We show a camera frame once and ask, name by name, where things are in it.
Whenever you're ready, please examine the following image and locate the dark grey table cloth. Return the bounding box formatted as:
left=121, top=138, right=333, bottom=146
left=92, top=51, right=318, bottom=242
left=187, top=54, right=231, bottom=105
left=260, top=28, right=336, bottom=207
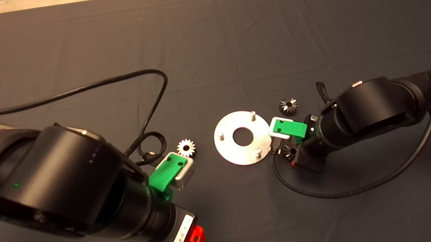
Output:
left=0, top=0, right=431, bottom=242

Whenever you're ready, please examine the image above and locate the green left camera mount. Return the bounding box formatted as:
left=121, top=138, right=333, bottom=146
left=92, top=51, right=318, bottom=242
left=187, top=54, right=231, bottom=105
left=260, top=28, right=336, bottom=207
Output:
left=145, top=149, right=194, bottom=204

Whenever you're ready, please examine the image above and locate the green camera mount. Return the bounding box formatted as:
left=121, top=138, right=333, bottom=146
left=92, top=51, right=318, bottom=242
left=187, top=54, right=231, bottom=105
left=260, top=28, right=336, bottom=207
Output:
left=145, top=149, right=194, bottom=204
left=272, top=112, right=311, bottom=147

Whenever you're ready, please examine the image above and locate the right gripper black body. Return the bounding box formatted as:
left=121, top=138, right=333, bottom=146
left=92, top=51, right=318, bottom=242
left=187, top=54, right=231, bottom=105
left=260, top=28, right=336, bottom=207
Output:
left=292, top=140, right=332, bottom=177

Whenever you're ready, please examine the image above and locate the thin black braided cable loop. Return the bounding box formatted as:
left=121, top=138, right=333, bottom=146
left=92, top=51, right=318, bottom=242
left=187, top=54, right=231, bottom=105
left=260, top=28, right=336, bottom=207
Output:
left=122, top=130, right=171, bottom=169

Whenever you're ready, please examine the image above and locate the black left camera cable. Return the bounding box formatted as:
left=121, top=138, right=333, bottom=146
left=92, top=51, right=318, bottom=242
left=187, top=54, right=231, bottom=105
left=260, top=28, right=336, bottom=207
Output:
left=0, top=66, right=182, bottom=188

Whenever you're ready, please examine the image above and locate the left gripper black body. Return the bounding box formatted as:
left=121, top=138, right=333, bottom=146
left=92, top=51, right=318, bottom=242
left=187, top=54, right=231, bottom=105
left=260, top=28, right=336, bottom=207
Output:
left=145, top=200, right=200, bottom=242

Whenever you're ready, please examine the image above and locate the black right camera cable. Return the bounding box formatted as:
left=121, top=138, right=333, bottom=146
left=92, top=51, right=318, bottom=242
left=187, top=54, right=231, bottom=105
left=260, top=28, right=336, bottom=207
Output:
left=260, top=63, right=431, bottom=209

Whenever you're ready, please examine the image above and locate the bright steel planetary gear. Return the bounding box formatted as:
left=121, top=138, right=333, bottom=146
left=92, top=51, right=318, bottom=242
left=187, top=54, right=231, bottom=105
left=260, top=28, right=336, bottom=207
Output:
left=176, top=138, right=198, bottom=159

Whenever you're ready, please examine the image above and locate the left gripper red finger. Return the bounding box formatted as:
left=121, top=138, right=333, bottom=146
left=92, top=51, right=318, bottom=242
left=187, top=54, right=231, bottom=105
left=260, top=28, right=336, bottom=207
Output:
left=182, top=225, right=207, bottom=242

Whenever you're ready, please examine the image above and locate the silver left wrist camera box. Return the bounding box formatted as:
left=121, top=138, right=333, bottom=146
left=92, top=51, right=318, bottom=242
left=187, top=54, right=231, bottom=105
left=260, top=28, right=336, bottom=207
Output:
left=169, top=151, right=199, bottom=192

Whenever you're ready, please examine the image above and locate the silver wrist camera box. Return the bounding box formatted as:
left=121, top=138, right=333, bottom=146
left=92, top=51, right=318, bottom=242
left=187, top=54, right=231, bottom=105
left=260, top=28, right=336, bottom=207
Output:
left=266, top=115, right=291, bottom=143
left=169, top=151, right=199, bottom=192

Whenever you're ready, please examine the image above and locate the black camera cable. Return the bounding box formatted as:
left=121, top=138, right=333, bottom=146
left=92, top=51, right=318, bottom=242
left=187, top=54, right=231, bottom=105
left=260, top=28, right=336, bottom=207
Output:
left=260, top=63, right=431, bottom=209
left=0, top=66, right=182, bottom=188

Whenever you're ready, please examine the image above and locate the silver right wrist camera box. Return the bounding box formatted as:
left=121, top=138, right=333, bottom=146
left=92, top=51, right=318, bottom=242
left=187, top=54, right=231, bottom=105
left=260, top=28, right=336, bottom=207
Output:
left=266, top=115, right=291, bottom=143

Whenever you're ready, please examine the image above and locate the green right camera mount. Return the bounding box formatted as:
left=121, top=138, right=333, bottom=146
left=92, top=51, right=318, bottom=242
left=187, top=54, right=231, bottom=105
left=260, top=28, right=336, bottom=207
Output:
left=272, top=112, right=311, bottom=147

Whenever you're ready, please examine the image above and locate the round metal carrier plate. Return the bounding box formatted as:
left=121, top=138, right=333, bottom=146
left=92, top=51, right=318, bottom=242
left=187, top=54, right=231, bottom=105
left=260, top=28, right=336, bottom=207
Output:
left=210, top=106, right=279, bottom=170

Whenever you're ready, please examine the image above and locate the dark steel planetary gear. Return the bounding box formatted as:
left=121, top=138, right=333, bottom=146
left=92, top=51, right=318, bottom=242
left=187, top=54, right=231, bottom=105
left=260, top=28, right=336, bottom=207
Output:
left=278, top=97, right=300, bottom=118
left=282, top=142, right=302, bottom=161

